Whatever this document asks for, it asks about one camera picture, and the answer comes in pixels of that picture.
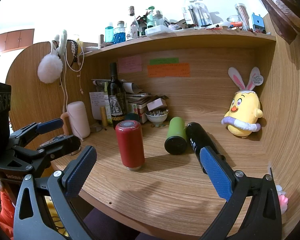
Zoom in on teal bottle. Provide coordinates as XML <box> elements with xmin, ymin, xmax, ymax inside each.
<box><xmin>104</xmin><ymin>24</ymin><xmax>114</xmax><ymax>43</ymax></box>

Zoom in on orange sticky note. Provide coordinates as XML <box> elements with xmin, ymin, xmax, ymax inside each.
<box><xmin>147</xmin><ymin>63</ymin><xmax>190</xmax><ymax>77</ymax></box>

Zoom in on white paper note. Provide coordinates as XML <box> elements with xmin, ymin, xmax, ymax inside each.
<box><xmin>89</xmin><ymin>92</ymin><xmax>105</xmax><ymax>120</ymax></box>

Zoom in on yellow chick plush toy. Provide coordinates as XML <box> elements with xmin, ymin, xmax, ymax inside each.
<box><xmin>221</xmin><ymin>67</ymin><xmax>263</xmax><ymax>138</ymax></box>

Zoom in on yellow tube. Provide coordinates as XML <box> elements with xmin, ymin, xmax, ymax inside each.
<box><xmin>100</xmin><ymin>106</ymin><xmax>108</xmax><ymax>127</ymax></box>

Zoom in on white bowl of nuts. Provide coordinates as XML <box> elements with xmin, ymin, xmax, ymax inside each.
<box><xmin>146</xmin><ymin>109</ymin><xmax>169</xmax><ymax>127</ymax></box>

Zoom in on green thermos cup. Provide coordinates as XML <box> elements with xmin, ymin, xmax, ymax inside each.
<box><xmin>164</xmin><ymin>116</ymin><xmax>187</xmax><ymax>155</ymax></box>

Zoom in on dark wine bottle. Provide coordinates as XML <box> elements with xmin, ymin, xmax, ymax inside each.
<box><xmin>107</xmin><ymin>62</ymin><xmax>127</xmax><ymax>128</ymax></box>

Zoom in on stack of books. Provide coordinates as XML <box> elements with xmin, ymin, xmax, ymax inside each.
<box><xmin>125</xmin><ymin>92</ymin><xmax>170</xmax><ymax>124</ymax></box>

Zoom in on green sticky note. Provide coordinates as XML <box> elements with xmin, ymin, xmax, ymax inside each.
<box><xmin>149</xmin><ymin>57</ymin><xmax>179</xmax><ymax>65</ymax></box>

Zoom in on white charging cable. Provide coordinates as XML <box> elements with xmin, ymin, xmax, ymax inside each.
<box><xmin>58</xmin><ymin>41</ymin><xmax>86</xmax><ymax>113</ymax></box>

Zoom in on black thermos bottle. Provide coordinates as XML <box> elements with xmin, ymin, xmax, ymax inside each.
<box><xmin>185</xmin><ymin>122</ymin><xmax>225</xmax><ymax>174</ymax></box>

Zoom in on white fluffy earmuffs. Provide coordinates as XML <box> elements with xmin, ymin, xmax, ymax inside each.
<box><xmin>37</xmin><ymin>30</ymin><xmax>67</xmax><ymax>83</ymax></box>

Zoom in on red thermos cup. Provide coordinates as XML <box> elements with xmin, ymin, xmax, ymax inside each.
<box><xmin>115</xmin><ymin>120</ymin><xmax>145</xmax><ymax>171</ymax></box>

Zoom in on white plastic box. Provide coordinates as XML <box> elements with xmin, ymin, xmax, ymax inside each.
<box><xmin>145</xmin><ymin>25</ymin><xmax>174</xmax><ymax>37</ymax></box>

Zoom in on blue glass bottle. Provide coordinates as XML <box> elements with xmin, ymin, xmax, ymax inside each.
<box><xmin>113</xmin><ymin>21</ymin><xmax>126</xmax><ymax>44</ymax></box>

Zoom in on small round mirror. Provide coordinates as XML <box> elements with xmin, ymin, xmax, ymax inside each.
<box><xmin>90</xmin><ymin>126</ymin><xmax>103</xmax><ymax>133</ymax></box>

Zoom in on wooden shelf board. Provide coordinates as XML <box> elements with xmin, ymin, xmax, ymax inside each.
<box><xmin>86</xmin><ymin>29</ymin><xmax>276</xmax><ymax>58</ymax></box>

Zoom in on pink water jug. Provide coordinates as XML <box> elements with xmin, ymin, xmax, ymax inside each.
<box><xmin>60</xmin><ymin>101</ymin><xmax>90</xmax><ymax>139</ymax></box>

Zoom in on blue pencil sharpener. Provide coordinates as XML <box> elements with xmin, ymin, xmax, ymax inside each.
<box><xmin>251</xmin><ymin>12</ymin><xmax>267</xmax><ymax>34</ymax></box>

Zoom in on pink sticky note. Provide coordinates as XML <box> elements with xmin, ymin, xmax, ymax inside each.
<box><xmin>118</xmin><ymin>55</ymin><xmax>142</xmax><ymax>74</ymax></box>

